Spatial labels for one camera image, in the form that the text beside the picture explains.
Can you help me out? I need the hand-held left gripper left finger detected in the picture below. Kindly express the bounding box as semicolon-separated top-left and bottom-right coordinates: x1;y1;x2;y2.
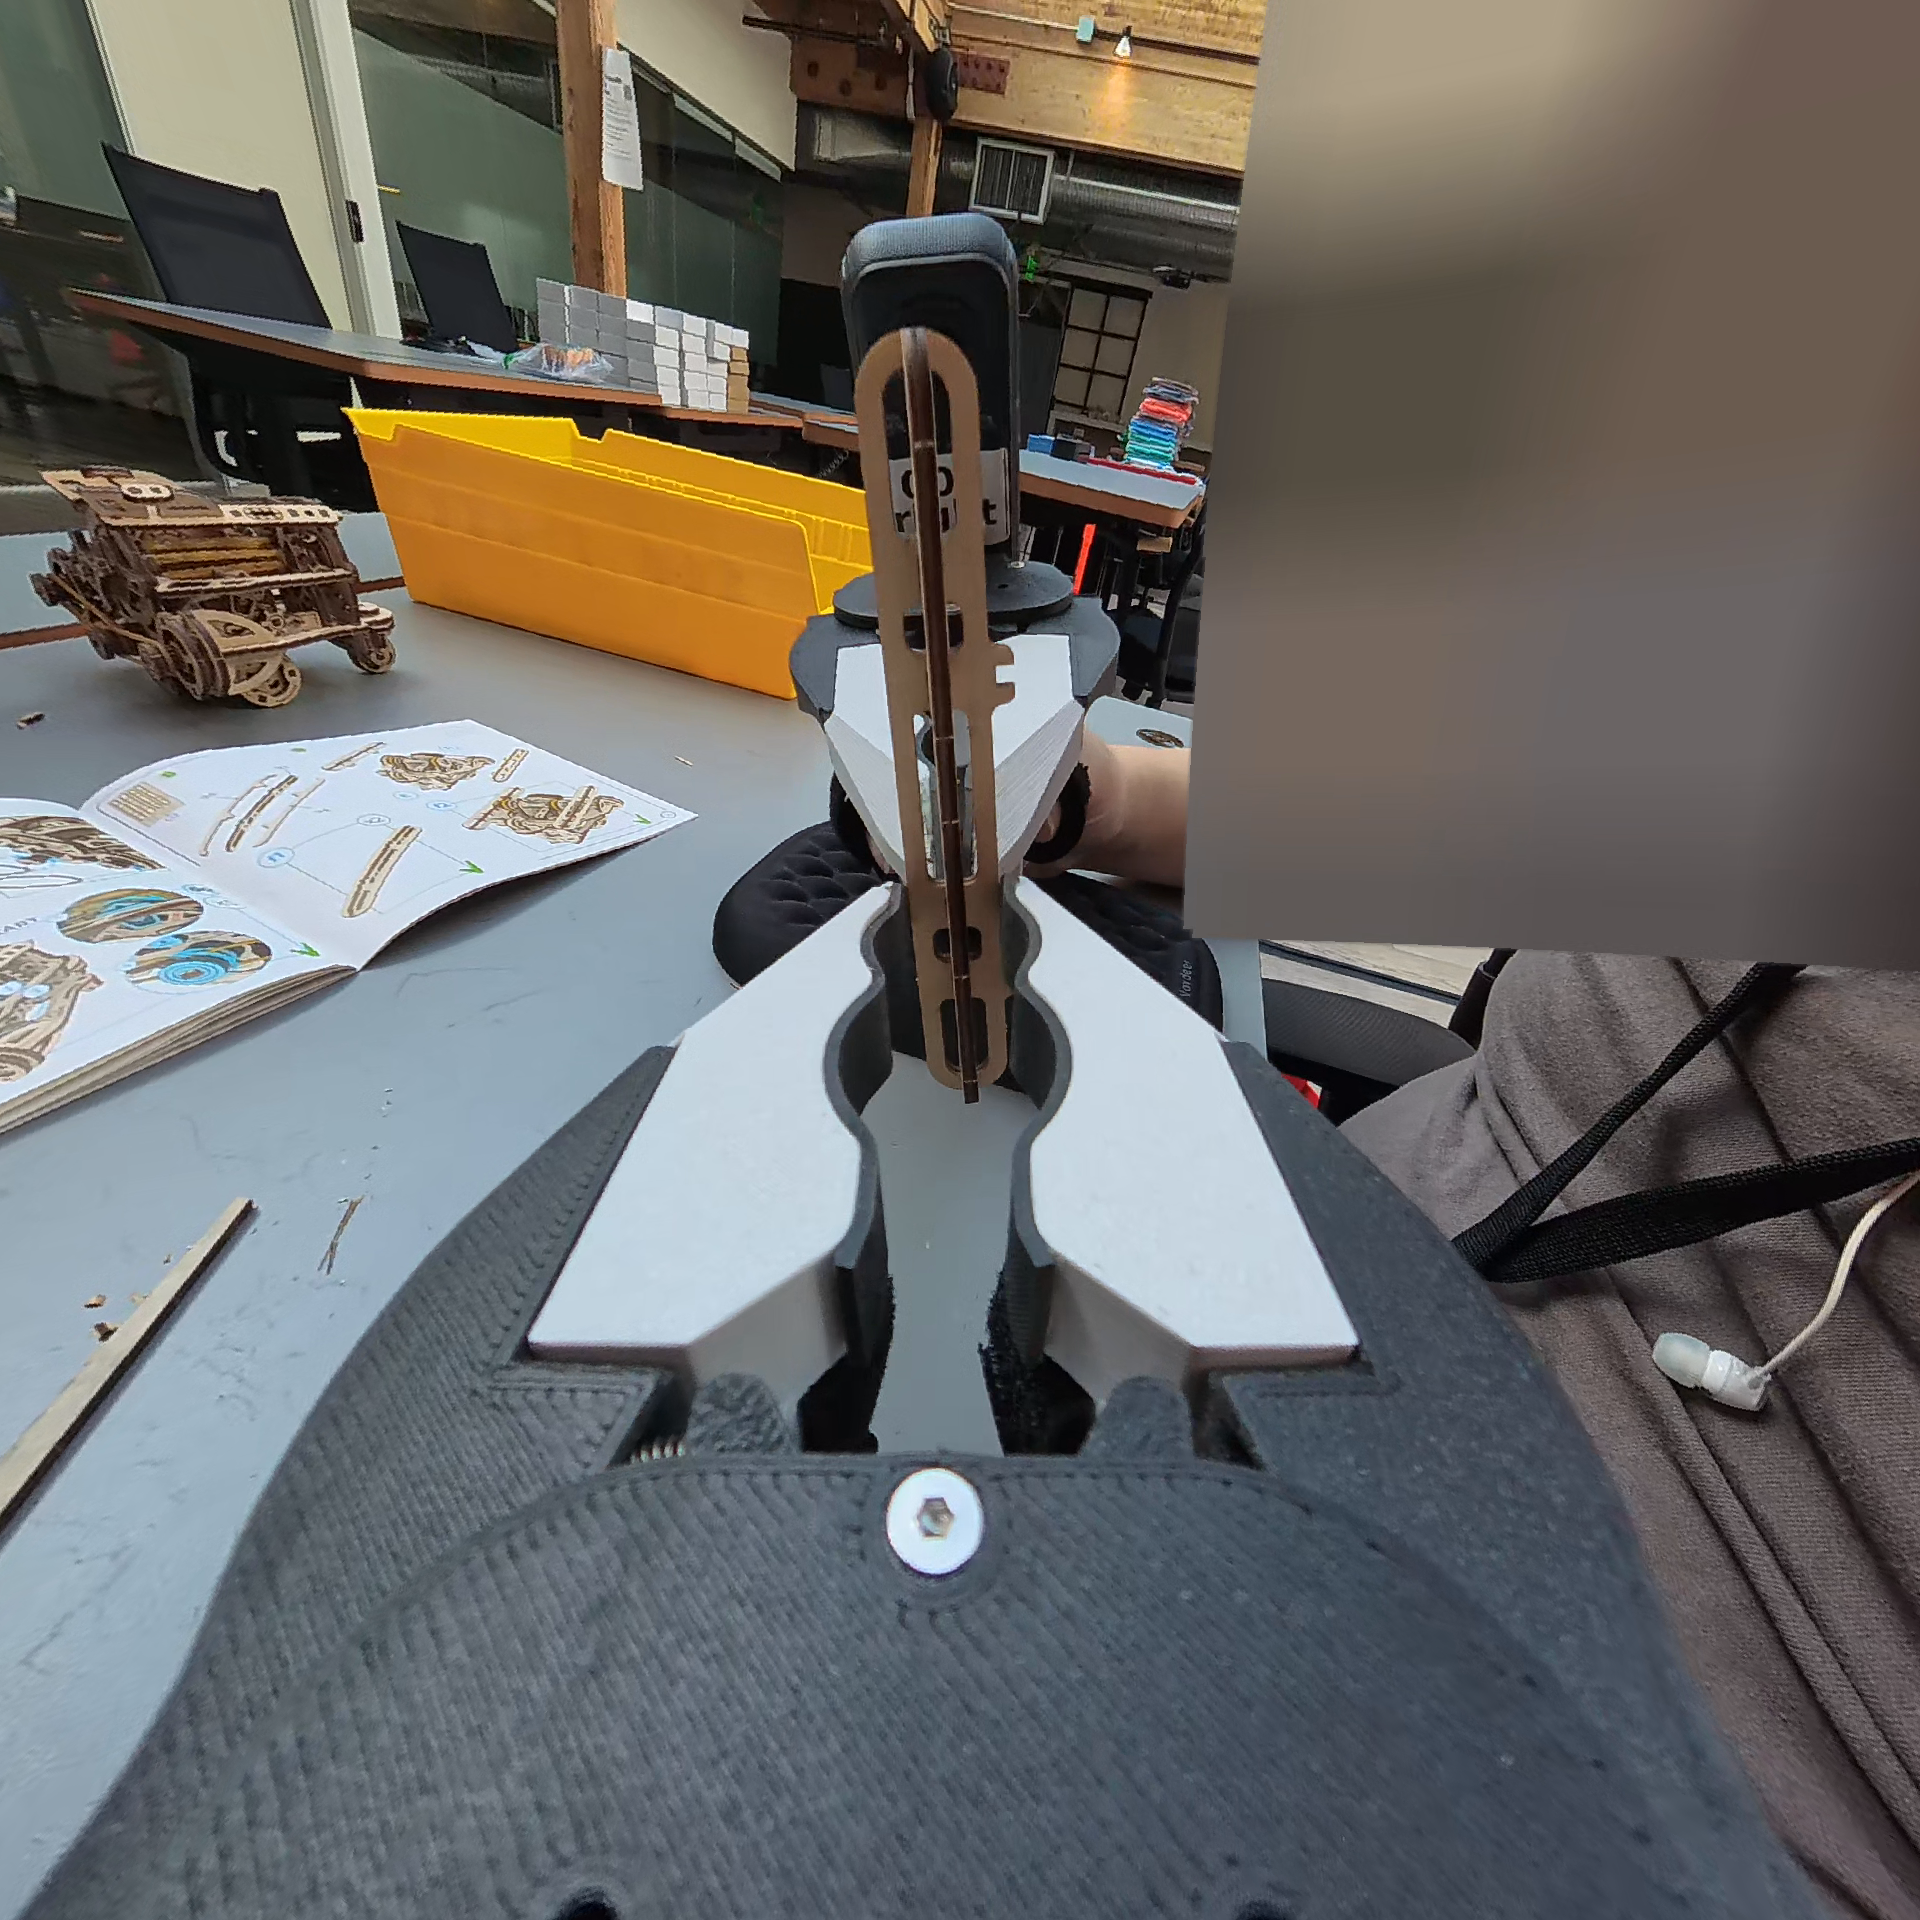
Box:
529;884;905;1453

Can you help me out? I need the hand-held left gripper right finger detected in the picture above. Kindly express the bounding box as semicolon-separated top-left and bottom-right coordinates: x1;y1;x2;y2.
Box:
983;883;1363;1453

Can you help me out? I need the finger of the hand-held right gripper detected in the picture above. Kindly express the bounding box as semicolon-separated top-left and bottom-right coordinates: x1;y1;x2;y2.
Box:
822;637;909;880
975;632;1087;884

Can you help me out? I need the thin dark-edged wooden strip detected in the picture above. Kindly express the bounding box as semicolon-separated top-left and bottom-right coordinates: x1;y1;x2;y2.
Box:
903;335;981;1114

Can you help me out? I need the oval-ended slotted wooden strip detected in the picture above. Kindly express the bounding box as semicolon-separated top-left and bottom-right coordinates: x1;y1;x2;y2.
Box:
854;325;1011;1107

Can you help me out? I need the assembled wooden vehicle model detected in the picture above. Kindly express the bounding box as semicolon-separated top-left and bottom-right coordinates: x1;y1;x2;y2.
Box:
30;465;399;711

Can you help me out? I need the person's right hand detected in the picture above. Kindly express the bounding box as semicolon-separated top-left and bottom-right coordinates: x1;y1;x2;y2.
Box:
1070;739;1198;890

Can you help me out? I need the black armrest office chair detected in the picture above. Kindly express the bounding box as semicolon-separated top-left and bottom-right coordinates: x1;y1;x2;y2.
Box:
1259;938;1482;1121

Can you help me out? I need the stack of colourful cases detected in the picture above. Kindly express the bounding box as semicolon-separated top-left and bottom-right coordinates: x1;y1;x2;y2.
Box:
1123;377;1207;479

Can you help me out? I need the yellow plastic bin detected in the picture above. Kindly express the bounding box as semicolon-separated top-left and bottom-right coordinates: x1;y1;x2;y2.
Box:
346;404;883;704

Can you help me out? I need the stack of white boxes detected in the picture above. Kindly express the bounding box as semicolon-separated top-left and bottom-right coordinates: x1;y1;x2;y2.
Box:
534;277;753;412

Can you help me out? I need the open instruction booklet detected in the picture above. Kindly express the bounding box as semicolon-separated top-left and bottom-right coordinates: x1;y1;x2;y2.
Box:
0;717;701;1136

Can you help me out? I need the white earbud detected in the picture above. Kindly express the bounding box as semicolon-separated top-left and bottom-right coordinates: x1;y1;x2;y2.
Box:
1650;1169;1920;1412

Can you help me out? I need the long dark desk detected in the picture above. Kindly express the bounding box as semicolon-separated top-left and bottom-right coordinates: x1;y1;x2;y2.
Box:
66;288;819;497

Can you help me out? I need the plain wooden stick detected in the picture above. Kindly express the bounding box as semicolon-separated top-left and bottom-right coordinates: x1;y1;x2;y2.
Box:
0;1195;257;1521

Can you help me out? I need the person's grey shirt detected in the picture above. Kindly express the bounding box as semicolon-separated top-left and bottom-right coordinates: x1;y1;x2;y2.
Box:
1334;952;1920;1920

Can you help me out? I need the wall vent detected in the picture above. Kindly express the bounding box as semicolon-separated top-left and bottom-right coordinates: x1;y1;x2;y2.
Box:
967;138;1055;223

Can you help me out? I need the grey air duct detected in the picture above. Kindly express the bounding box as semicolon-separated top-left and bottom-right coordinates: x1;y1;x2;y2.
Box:
795;104;1249;226

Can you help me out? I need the wooden post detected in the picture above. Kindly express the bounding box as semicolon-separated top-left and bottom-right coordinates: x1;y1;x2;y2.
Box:
555;0;633;301

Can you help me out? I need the black lanyard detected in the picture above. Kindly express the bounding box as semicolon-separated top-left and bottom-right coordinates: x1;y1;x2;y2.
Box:
1452;961;1920;1284

